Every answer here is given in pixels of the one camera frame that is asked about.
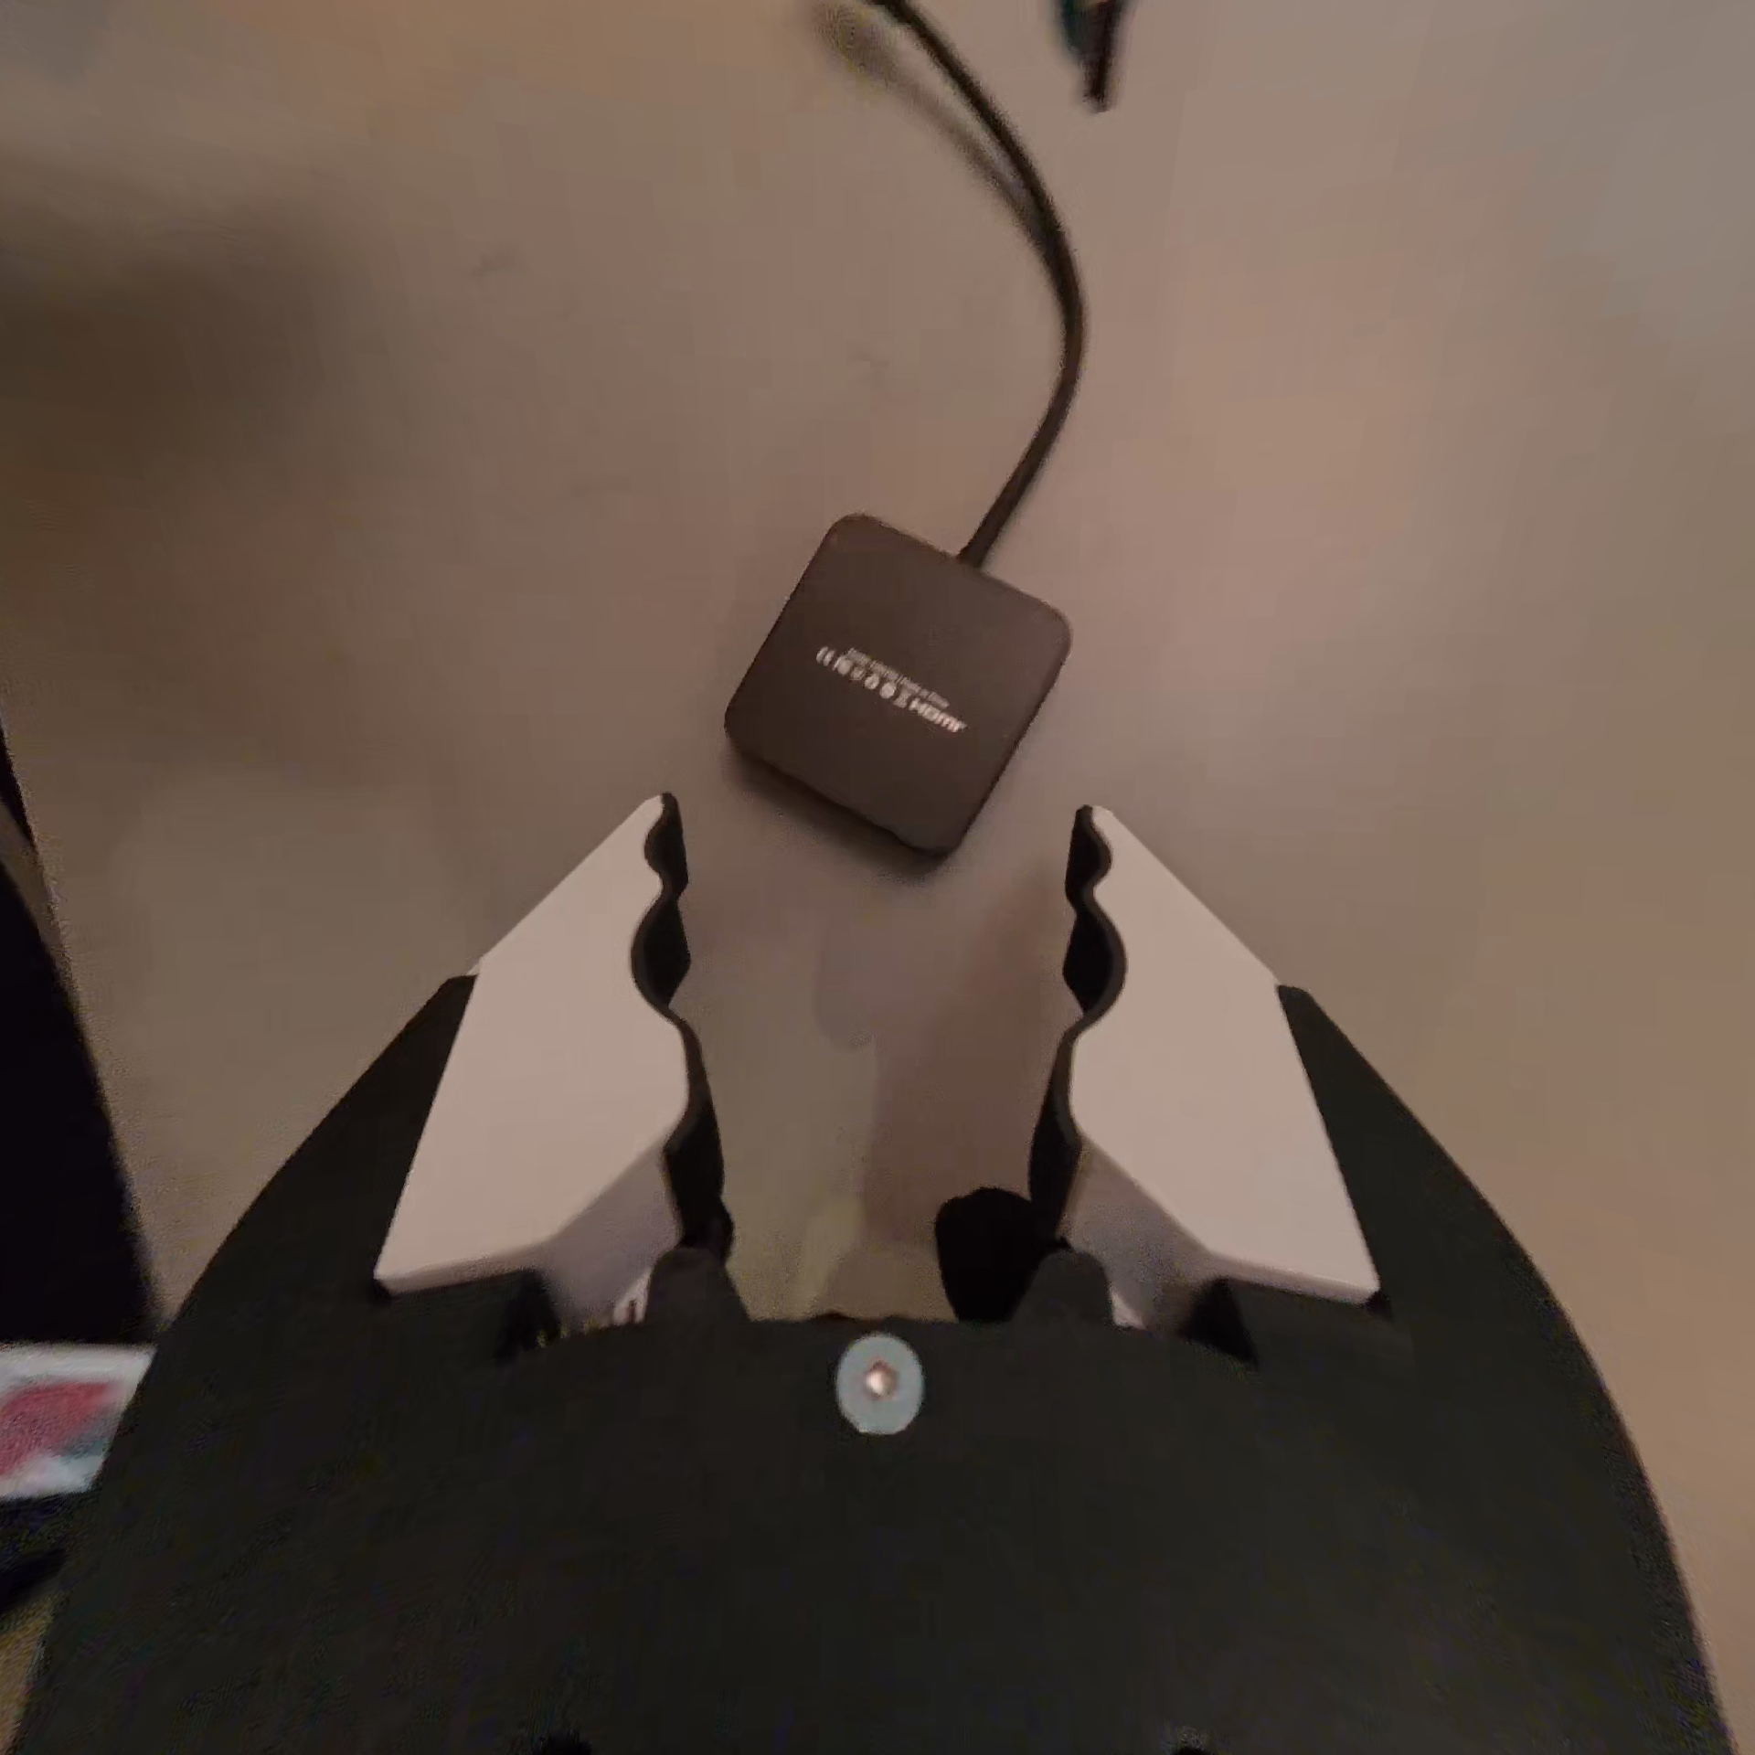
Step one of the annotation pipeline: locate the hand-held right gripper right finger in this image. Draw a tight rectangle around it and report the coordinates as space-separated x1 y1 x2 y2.
1032 803 1384 1329

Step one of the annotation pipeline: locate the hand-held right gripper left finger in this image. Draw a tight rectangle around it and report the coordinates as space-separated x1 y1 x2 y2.
374 791 733 1343

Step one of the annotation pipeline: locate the black square adapter box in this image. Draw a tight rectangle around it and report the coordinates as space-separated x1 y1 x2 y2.
724 513 1077 862

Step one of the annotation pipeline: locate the red white printed card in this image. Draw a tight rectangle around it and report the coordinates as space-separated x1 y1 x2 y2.
0 1345 156 1500

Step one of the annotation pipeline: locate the black cable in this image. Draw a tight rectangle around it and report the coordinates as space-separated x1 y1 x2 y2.
821 0 1087 569

